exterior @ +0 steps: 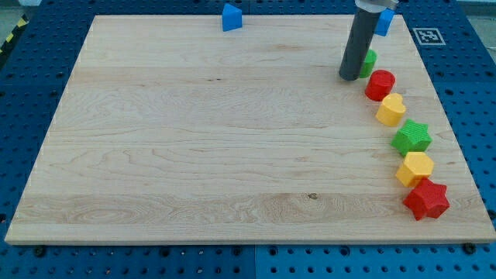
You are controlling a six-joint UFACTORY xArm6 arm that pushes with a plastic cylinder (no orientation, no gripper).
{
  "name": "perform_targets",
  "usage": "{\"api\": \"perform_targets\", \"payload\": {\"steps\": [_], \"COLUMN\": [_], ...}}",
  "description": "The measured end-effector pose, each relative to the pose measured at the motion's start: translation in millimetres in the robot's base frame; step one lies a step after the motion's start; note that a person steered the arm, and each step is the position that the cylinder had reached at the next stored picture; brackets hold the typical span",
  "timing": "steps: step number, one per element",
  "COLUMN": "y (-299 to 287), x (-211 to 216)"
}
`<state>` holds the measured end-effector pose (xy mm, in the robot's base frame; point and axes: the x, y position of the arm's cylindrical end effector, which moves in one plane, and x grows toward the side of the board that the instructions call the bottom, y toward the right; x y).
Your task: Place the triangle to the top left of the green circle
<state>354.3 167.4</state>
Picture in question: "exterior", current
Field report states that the blue triangle block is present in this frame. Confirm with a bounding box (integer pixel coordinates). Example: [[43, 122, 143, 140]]
[[222, 4, 243, 32]]

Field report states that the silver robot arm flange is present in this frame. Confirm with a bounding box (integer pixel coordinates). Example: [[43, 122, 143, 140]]
[[355, 0, 399, 13]]

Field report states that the green circle block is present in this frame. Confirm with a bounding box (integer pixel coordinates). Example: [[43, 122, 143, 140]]
[[359, 49, 377, 78]]

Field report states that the red circle block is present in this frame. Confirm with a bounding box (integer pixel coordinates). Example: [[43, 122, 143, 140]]
[[365, 70, 396, 102]]

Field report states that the wooden board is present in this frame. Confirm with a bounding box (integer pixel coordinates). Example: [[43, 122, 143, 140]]
[[5, 15, 495, 246]]

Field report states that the yellow heart block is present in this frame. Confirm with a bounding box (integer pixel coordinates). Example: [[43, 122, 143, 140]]
[[375, 93, 406, 127]]

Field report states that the green star block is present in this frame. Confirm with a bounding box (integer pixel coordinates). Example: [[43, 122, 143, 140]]
[[391, 119, 432, 157]]

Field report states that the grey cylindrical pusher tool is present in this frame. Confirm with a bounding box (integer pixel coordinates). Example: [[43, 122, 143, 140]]
[[339, 8, 381, 81]]

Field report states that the yellow hexagon block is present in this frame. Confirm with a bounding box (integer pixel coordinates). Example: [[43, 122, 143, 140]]
[[395, 152, 434, 188]]

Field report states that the blue cube block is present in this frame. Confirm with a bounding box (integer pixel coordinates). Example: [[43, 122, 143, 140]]
[[374, 9, 395, 36]]

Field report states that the red star block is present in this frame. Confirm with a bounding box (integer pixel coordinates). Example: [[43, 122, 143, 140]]
[[403, 178, 450, 221]]

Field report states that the fiducial marker tag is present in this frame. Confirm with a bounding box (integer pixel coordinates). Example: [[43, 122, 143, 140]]
[[413, 27, 446, 46]]

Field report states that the yellow black hazard tape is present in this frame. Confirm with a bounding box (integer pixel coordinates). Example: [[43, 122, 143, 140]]
[[1, 14, 29, 56]]

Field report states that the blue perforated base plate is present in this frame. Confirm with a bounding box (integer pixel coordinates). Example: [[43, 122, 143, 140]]
[[1, 1, 495, 278]]

